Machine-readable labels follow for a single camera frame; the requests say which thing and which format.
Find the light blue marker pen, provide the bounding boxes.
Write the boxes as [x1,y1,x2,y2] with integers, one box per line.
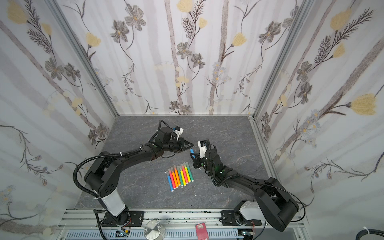
[166,172,174,192]

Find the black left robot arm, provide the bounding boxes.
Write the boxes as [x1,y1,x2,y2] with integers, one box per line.
[84,127,194,218]

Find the aluminium mounting rail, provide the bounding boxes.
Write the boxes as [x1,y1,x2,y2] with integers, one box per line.
[53,209,310,240]

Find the white slotted cable duct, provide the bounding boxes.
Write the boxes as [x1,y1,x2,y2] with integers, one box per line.
[59,229,244,240]

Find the pink rectangular tag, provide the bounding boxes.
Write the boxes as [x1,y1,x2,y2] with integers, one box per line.
[196,223,209,240]

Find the lime green marker pen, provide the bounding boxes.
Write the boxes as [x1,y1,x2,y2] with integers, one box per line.
[177,166,187,187]

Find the pink marker pen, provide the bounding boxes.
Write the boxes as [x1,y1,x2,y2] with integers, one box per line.
[181,165,189,186]

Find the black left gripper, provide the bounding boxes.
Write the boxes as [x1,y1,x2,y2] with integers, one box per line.
[162,137,193,152]

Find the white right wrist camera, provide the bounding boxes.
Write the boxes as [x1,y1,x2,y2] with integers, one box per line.
[198,139,211,159]

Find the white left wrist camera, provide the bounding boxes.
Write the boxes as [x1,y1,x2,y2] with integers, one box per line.
[173,126,184,140]

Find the yellow marker pen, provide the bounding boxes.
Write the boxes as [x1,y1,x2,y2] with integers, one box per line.
[182,163,192,184]

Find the red marker pen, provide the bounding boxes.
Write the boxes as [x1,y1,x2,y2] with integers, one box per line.
[168,169,178,192]

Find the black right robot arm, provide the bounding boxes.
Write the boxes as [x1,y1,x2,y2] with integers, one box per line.
[190,147,300,232]

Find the dark orange marker pen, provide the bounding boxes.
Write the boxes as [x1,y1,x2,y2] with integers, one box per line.
[171,168,179,189]

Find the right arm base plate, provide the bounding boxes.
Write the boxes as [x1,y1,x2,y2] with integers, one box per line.
[219,210,263,227]

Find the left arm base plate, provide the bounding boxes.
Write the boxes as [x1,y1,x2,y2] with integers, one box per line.
[101,211,145,227]

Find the black corrugated cable conduit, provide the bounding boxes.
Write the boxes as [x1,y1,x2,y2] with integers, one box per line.
[72,152,133,200]

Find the round silver metal knob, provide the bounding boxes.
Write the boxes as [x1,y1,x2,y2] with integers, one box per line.
[144,220,166,240]

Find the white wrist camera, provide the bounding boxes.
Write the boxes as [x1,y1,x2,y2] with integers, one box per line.
[173,126,184,140]
[198,139,211,159]

